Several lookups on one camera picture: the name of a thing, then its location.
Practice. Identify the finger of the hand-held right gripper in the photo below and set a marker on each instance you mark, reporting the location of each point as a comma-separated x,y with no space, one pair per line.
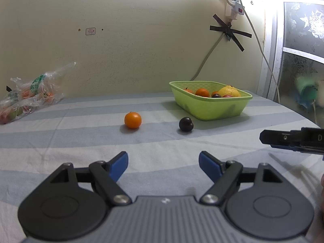
281,138

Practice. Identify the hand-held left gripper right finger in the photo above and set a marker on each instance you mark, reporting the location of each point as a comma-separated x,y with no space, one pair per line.
208,164

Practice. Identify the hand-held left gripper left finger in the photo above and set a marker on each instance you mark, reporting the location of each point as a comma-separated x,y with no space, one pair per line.
119,164

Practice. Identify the orange with stem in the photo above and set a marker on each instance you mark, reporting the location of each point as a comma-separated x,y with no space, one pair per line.
133,120

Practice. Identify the dark plum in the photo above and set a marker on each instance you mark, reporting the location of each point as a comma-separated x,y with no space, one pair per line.
185,124
216,96

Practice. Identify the green plastic basket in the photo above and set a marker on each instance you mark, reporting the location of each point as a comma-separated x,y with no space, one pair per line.
210,108

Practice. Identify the yellow lemon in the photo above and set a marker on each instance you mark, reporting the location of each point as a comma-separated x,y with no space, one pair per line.
229,91

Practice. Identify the striped bed sheet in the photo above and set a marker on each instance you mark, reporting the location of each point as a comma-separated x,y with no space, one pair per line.
76,141

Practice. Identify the green cup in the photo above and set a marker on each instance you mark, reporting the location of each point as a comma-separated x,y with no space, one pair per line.
306,86

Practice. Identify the red cherry tomato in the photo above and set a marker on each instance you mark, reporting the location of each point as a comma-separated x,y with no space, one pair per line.
227,96

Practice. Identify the large orange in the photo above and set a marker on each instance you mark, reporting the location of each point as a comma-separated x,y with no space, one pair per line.
202,92

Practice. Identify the small orange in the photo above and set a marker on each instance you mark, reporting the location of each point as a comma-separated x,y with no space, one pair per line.
188,90

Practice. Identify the window with patterned glass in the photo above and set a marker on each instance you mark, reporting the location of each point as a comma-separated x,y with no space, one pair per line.
278,30

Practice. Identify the clear plastic bag of produce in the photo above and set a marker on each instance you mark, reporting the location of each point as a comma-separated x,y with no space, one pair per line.
33,98

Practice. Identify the black tape cross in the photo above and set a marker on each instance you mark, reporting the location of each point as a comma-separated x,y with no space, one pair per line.
230,31

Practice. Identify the white power strip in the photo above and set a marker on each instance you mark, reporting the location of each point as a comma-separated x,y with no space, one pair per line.
234,1

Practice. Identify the white wall sticker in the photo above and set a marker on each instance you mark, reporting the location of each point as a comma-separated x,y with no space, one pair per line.
90,31

